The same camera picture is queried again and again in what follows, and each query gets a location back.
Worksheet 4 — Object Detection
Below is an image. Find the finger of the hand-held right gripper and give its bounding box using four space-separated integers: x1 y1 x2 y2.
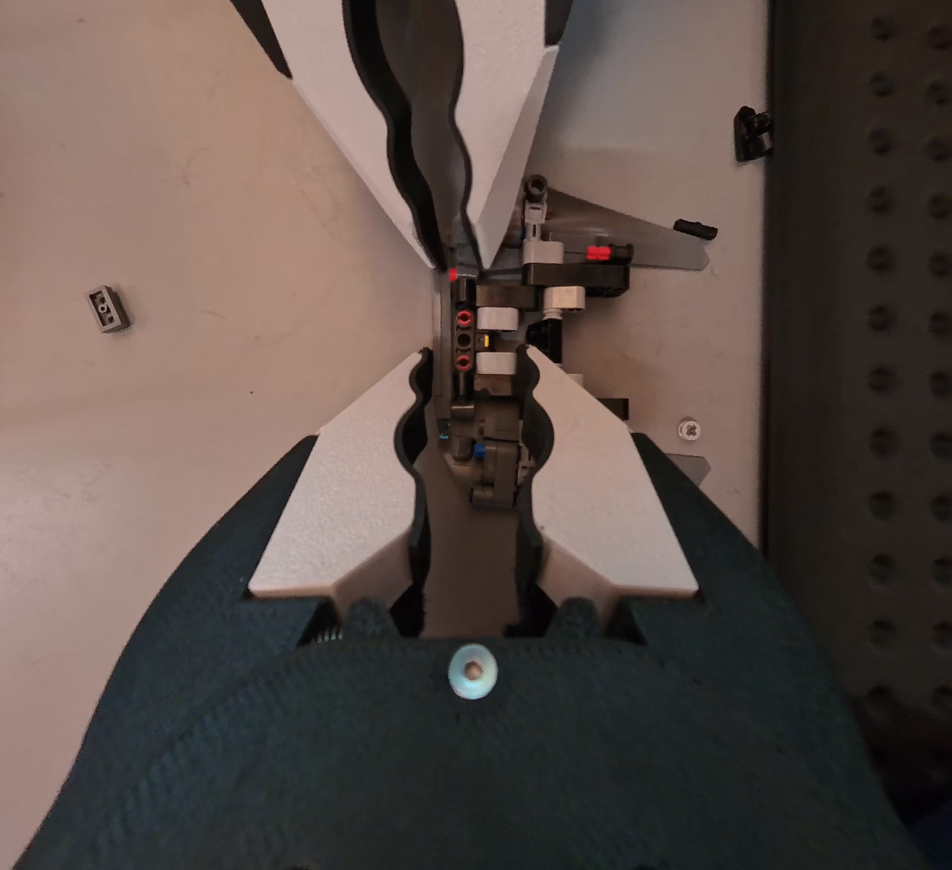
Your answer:
227 0 452 270
416 0 561 270

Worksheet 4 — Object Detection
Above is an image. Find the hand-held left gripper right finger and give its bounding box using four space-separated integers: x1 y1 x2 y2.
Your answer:
515 344 705 601

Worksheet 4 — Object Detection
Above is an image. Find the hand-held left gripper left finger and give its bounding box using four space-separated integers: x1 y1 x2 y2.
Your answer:
249 348 441 601

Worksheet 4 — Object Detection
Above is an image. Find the grey and black lego model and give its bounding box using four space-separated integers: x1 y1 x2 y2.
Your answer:
433 174 713 637

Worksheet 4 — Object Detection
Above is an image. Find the black lego connector piece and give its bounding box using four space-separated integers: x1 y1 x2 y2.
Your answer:
734 106 775 164

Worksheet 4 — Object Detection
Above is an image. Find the small grey lego brick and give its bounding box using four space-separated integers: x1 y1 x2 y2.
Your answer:
87 286 133 334

